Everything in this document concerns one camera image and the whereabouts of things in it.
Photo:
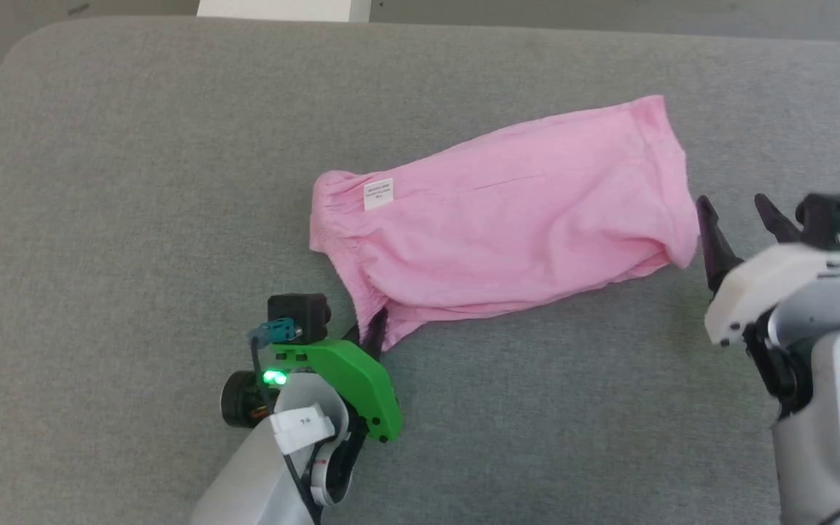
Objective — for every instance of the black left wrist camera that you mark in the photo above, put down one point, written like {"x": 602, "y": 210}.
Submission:
{"x": 300, "y": 315}

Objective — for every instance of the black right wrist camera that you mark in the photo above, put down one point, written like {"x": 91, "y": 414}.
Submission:
{"x": 839, "y": 215}

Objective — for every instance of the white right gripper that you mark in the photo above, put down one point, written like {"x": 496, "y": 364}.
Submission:
{"x": 770, "y": 284}

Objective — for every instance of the grey fabric sofa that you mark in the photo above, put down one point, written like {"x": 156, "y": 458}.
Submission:
{"x": 135, "y": 219}

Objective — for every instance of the white box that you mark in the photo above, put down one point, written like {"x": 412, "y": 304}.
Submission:
{"x": 281, "y": 7}

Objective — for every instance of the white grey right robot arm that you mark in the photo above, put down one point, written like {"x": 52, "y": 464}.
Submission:
{"x": 835, "y": 408}

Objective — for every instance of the pink garment with white label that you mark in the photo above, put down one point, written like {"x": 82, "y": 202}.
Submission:
{"x": 507, "y": 211}

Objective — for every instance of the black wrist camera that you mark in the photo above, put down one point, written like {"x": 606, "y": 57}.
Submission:
{"x": 300, "y": 315}
{"x": 839, "y": 215}

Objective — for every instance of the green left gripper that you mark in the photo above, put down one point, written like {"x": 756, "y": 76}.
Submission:
{"x": 354, "y": 379}

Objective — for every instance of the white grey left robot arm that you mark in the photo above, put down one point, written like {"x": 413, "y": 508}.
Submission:
{"x": 274, "y": 467}

